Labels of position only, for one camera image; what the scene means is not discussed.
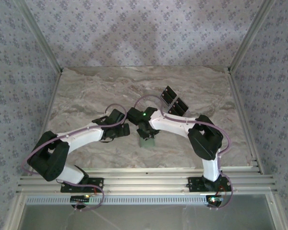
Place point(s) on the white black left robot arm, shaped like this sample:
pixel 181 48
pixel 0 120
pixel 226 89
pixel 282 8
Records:
pixel 81 135

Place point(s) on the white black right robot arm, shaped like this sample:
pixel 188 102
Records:
pixel 211 167

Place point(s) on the small circuit board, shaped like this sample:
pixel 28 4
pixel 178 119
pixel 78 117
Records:
pixel 79 198
pixel 214 199

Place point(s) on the aluminium mounting rail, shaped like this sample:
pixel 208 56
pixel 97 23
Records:
pixel 146 182

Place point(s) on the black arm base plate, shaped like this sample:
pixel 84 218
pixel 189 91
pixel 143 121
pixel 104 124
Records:
pixel 97 183
pixel 194 184

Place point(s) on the aluminium side rail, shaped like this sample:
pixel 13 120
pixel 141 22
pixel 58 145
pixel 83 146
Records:
pixel 245 119
pixel 45 119

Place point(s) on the aluminium corner post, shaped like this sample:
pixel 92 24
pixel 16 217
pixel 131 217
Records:
pixel 248 38
pixel 42 38

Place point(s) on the aluminium frame leg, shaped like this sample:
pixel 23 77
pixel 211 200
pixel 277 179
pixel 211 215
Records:
pixel 278 213
pixel 14 213

